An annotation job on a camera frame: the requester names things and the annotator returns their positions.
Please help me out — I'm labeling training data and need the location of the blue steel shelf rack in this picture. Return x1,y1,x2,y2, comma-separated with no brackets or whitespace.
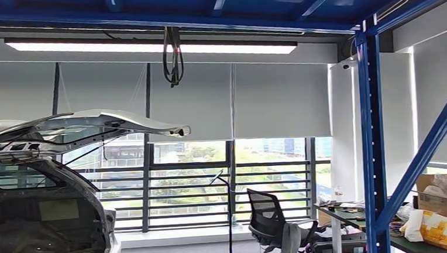
0,0,447,253

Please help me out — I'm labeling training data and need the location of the grey roller blind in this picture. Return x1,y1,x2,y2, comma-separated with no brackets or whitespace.
411,22,447,169
231,58,332,143
58,58,149,125
0,62,55,128
146,59,235,145

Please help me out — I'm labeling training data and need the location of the dark metal window railing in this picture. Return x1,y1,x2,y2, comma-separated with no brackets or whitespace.
74,154,335,234

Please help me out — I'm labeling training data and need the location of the black mesh office chair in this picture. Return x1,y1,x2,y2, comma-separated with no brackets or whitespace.
244,184,321,253

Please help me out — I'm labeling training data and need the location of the black floor lamp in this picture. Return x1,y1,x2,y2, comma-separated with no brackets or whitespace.
208,168,246,253

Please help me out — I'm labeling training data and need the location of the grey cloth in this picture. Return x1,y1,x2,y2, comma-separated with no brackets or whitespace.
277,221,303,253

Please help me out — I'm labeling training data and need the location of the long ceiling light bar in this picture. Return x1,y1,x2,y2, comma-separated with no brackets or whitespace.
4,19,300,72

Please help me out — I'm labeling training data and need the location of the black equipment case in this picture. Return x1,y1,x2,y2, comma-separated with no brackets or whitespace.
311,238,368,253

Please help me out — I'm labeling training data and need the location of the dark-top desk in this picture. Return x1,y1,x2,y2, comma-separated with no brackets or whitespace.
312,195,447,253

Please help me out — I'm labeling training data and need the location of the white car with open tailgate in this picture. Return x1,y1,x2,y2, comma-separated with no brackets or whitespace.
0,103,199,253

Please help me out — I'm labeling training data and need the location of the white yellow plastic bag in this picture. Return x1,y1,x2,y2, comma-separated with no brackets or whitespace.
398,207,447,253

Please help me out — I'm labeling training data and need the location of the black hanging cable bundle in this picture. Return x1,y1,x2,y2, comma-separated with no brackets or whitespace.
160,26,186,89

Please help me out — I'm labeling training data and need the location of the white security camera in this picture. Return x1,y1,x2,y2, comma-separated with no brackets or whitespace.
337,58,358,72

